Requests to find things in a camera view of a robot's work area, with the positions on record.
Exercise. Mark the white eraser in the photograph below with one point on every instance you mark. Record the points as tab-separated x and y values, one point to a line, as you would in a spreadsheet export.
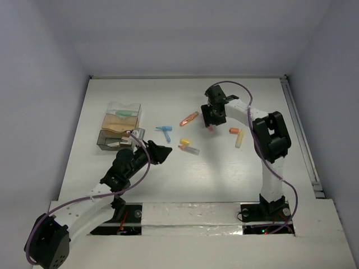
114	145

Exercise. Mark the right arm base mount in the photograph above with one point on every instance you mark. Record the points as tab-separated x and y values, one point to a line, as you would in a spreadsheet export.
255	221

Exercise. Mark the clear plastic container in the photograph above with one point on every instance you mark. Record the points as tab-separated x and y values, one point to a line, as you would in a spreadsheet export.
113	106

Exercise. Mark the dark grey plastic container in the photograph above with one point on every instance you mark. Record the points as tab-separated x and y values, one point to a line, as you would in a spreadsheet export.
105	137

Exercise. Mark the orange plastic container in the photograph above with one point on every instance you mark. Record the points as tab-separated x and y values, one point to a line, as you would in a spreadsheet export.
118	124

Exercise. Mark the short pencil in tube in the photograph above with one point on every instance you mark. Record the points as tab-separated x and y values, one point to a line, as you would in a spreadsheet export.
189	149

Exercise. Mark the green highlighter pen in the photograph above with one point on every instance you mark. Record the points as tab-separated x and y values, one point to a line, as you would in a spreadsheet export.
126	113

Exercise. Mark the orange highlighter pen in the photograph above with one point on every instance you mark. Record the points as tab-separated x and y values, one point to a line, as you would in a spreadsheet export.
189	118

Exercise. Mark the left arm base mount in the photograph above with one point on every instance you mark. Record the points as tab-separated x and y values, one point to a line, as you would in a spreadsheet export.
128	224

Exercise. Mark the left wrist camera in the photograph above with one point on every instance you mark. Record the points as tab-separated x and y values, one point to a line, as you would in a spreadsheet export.
136	135

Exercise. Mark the blue highlighter pen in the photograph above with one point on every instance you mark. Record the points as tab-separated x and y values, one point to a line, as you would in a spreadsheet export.
164	128

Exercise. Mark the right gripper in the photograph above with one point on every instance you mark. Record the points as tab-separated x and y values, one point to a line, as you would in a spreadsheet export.
208	119

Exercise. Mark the silver foil strip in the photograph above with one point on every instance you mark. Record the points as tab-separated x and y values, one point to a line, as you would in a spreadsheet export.
191	219

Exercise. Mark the yellow highlighter pen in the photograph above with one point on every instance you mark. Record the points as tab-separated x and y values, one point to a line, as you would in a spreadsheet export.
239	139

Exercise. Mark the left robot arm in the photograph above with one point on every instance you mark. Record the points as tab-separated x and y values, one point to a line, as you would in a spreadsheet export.
55	232

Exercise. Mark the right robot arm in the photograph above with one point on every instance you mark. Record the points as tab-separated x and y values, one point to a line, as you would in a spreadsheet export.
271	144

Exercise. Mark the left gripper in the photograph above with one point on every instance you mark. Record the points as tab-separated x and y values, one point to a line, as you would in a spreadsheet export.
151	151

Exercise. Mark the orange eraser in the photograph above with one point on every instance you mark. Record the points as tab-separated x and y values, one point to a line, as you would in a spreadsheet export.
234	131

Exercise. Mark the yellow eraser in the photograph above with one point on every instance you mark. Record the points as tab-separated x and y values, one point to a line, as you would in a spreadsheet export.
185	142

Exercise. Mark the blue pen cap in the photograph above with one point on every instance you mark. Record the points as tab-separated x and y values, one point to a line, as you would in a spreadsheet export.
167	137

